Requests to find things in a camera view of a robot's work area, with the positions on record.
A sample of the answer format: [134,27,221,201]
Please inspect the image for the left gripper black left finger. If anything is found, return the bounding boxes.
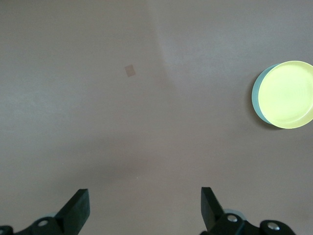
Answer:
[0,188,90,235]

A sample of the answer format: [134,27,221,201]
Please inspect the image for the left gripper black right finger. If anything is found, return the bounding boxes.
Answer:
[199,187,296,235]

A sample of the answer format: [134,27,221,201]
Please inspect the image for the light green plate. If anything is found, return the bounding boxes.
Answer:
[251,63,286,128]

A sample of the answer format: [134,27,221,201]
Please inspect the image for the yellow plate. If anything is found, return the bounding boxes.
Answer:
[258,60,313,130]

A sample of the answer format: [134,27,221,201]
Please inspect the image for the brown tape square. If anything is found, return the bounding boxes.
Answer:
[124,64,136,78]

